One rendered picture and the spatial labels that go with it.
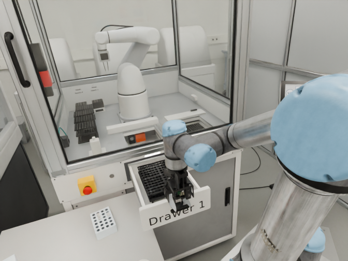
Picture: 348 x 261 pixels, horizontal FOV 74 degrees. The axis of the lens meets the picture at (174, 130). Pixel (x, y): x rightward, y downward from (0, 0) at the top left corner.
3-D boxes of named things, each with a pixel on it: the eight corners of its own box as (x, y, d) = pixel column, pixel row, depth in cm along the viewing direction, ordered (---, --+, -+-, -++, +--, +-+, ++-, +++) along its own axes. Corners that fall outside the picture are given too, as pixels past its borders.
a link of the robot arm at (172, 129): (170, 132, 64) (156, 122, 71) (173, 164, 69) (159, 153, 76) (192, 124, 68) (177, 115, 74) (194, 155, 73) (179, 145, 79)
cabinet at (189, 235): (238, 241, 173) (245, 150, 137) (98, 300, 143) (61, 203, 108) (187, 172, 253) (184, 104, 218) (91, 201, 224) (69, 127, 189)
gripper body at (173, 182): (174, 205, 76) (171, 176, 71) (165, 189, 84) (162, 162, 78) (194, 198, 79) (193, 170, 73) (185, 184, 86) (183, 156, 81)
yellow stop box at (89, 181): (97, 192, 107) (93, 180, 104) (81, 197, 105) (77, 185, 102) (96, 186, 111) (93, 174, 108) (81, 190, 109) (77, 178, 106)
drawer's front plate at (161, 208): (210, 208, 96) (210, 187, 91) (143, 232, 88) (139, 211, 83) (208, 205, 98) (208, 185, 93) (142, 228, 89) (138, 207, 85)
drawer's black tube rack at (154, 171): (188, 194, 102) (187, 183, 99) (150, 206, 97) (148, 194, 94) (171, 168, 121) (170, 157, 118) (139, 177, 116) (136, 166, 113)
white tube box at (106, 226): (117, 231, 96) (116, 225, 95) (97, 240, 93) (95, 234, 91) (110, 212, 106) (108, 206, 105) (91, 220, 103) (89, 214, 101)
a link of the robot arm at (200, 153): (228, 140, 62) (202, 126, 70) (194, 154, 57) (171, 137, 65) (227, 164, 65) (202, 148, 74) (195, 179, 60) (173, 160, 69)
